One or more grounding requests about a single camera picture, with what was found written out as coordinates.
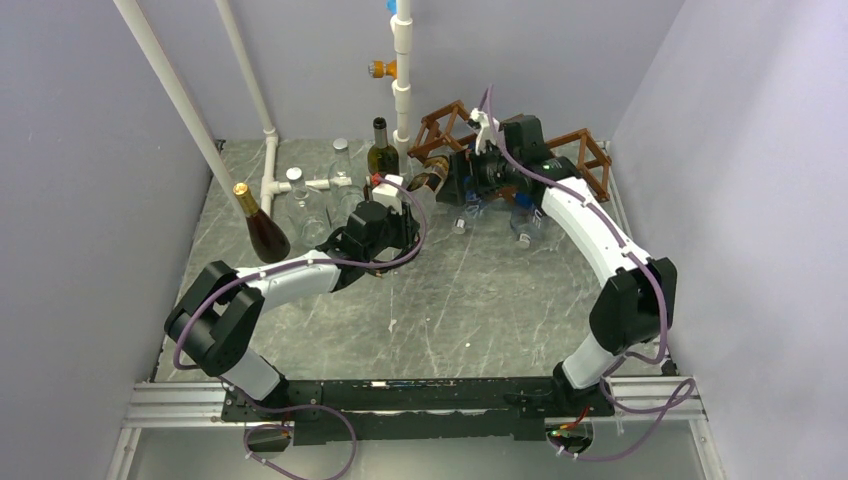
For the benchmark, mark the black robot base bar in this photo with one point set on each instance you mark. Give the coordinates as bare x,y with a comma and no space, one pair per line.
520,408

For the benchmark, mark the aluminium rail frame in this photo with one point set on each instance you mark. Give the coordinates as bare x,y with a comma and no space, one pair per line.
199,405

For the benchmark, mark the brown wooden wine rack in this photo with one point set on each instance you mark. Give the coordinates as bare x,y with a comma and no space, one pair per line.
436,131

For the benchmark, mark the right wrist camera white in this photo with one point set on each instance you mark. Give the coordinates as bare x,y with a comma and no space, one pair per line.
486,128

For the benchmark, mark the brown gold-capped wine bottle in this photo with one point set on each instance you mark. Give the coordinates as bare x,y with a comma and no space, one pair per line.
269,242

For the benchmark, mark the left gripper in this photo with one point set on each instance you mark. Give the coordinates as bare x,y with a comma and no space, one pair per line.
408,227

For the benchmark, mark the blue label clear bottle right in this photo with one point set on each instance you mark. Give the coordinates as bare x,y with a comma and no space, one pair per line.
528,224

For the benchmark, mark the blue label clear bottle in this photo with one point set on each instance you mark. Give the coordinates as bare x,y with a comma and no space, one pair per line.
528,224
467,215

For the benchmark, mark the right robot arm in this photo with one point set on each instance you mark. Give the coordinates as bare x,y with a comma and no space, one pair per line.
637,290

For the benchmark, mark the dark bottle black cap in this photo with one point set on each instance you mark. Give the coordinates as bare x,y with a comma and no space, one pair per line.
435,172

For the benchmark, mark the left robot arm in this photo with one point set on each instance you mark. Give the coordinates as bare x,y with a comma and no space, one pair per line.
214,322

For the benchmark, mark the blue label clear bottle left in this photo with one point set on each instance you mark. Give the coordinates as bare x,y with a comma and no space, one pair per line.
467,215

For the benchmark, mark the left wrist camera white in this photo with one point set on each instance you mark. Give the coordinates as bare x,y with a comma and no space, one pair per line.
385,191

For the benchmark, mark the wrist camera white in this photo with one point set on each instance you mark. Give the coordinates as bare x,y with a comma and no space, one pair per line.
486,128
385,191

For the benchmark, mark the dark green wine bottle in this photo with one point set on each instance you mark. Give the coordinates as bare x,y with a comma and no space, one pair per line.
382,157

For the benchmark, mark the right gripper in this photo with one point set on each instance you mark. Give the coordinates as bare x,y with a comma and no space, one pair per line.
465,164

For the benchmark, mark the white PVC pipe frame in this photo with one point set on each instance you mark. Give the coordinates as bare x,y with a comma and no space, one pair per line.
401,24

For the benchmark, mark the orange valve fitting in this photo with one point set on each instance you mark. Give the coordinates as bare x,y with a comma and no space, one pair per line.
379,69

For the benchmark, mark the clear glass bottle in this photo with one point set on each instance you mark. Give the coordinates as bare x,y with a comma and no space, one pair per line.
307,209
345,180

